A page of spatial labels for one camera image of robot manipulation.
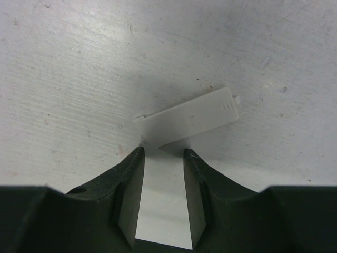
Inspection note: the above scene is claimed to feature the white battery cover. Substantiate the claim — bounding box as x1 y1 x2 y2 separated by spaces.
134 87 241 148

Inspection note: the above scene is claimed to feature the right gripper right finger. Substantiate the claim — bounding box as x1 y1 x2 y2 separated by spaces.
183 149 336 252

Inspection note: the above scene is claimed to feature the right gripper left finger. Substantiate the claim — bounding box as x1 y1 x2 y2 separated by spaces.
1 147 145 252

